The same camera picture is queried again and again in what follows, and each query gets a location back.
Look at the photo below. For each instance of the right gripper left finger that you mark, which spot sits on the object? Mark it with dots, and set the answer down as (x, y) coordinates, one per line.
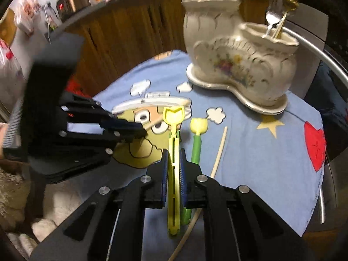
(128, 207)

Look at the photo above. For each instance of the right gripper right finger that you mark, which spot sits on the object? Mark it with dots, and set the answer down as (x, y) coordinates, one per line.
(221, 210)

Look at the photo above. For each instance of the yellow plastic fork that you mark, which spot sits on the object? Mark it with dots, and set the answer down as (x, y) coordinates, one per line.
(173, 117)

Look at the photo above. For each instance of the silver steel fork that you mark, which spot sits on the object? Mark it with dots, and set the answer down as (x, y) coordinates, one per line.
(273, 16)

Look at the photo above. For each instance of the gold fork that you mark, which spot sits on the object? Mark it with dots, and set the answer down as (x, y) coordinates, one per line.
(289, 6)

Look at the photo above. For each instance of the wooden kitchen cabinet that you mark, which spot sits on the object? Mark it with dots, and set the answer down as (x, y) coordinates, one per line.
(121, 34)

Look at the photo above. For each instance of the person's left hand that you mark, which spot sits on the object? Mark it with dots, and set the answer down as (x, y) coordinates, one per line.
(3, 131)

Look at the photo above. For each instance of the red plastic bag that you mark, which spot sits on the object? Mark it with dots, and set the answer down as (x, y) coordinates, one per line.
(74, 87)

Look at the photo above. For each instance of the green yellow plastic spoon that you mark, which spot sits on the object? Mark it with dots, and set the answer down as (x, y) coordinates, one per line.
(198, 126)

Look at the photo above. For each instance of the blue cartoon tablecloth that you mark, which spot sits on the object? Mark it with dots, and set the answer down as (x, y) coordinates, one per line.
(279, 157)

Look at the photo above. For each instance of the brown rice cooker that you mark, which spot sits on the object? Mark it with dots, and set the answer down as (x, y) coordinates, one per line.
(68, 8)

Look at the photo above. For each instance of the cream ceramic utensil holder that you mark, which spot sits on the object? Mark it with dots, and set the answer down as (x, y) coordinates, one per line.
(229, 54)

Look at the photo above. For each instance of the chrome oven handle rail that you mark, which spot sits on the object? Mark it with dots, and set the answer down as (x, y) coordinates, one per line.
(341, 72)

